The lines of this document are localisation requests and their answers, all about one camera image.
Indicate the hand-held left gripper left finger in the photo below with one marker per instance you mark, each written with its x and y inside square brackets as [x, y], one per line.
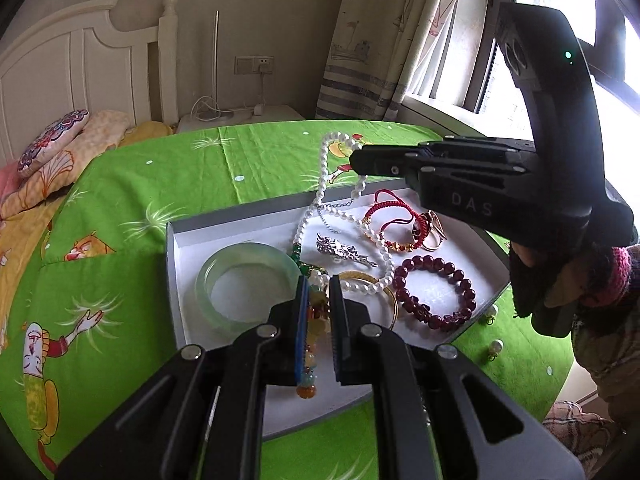
[301, 330]

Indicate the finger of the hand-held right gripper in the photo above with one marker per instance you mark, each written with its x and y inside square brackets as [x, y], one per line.
[385, 162]
[475, 142]

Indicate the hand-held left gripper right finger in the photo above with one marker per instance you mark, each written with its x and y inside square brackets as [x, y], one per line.
[345, 340]

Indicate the gold bangle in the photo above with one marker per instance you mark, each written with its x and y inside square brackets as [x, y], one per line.
[360, 276]

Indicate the silver brooch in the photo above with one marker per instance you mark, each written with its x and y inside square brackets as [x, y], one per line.
[340, 250]

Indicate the pale green jade bangle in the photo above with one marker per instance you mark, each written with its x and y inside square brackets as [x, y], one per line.
[205, 285]

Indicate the grey jewellery tray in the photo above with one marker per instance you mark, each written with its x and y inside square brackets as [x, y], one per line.
[240, 240]

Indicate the pearl earring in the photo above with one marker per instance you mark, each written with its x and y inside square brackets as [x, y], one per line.
[495, 346]
[492, 312]

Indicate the person's right forearm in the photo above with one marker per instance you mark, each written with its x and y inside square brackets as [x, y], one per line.
[615, 340]

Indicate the person's right hand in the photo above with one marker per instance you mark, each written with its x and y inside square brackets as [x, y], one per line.
[540, 290]

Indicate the white nightstand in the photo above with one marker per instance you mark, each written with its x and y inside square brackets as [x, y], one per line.
[280, 112]

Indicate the striped print curtain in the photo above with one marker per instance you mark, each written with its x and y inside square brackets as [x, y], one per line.
[380, 35]

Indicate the green cartoon print bedsheet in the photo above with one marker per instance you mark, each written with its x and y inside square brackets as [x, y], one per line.
[125, 310]

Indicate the white lamp pole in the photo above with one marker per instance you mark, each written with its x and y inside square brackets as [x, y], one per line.
[217, 60]

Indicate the plaid cloth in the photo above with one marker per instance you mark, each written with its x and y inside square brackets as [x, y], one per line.
[580, 435]

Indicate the yellow pillow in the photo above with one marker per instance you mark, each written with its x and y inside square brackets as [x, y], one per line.
[100, 130]

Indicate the white wooden headboard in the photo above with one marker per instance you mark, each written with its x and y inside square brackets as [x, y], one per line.
[100, 85]

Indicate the embroidered pillow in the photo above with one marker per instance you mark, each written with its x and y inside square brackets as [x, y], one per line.
[50, 140]

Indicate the pink floral quilt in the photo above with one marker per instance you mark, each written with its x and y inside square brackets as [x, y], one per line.
[7, 182]

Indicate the wall socket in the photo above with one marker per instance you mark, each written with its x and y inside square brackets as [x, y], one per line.
[254, 65]

